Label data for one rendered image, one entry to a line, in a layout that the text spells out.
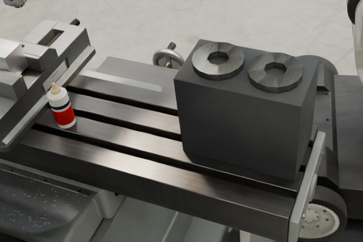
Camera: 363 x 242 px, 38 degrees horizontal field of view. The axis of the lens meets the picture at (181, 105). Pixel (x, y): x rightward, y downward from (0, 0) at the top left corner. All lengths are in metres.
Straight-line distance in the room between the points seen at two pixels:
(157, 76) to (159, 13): 1.62
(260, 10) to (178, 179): 2.16
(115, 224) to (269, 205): 0.43
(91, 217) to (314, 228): 0.64
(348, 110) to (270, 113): 0.79
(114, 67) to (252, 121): 0.75
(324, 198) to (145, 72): 0.60
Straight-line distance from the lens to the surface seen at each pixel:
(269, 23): 2.95
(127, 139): 1.06
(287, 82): 0.85
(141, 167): 1.00
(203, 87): 0.87
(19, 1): 0.99
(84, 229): 1.13
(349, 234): 1.56
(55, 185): 1.11
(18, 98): 1.11
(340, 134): 1.56
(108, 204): 1.13
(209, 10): 3.07
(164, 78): 1.49
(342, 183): 1.44
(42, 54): 1.14
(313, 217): 1.46
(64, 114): 1.09
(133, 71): 1.53
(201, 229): 1.79
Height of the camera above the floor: 1.69
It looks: 43 degrees down
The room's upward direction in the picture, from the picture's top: 7 degrees counter-clockwise
